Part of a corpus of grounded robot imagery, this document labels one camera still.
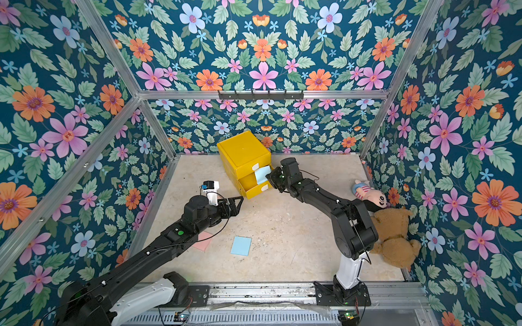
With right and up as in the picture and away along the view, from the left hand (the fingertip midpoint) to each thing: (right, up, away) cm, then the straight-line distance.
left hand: (238, 198), depth 77 cm
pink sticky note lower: (-6, -10, -20) cm, 23 cm away
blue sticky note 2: (0, -22, +9) cm, 24 cm away
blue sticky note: (+8, +10, +15) cm, 20 cm away
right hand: (+10, +9, +12) cm, 18 cm away
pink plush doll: (+57, +1, +18) cm, 59 cm away
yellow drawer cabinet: (0, +19, +14) cm, 23 cm away
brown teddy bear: (+61, -11, +3) cm, 62 cm away
